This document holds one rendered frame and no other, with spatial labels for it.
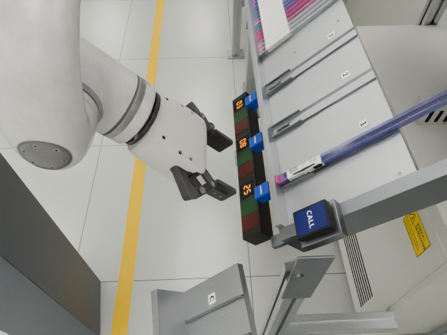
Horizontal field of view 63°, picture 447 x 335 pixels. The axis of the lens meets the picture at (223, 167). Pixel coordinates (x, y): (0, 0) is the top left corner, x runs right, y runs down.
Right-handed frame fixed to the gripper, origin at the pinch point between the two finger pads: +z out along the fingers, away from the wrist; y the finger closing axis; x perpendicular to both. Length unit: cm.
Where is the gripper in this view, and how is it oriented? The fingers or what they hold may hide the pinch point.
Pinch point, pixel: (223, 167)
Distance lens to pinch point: 54.8
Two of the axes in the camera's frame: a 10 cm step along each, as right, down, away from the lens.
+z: 6.9, 4.1, 6.0
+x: 7.3, -4.3, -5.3
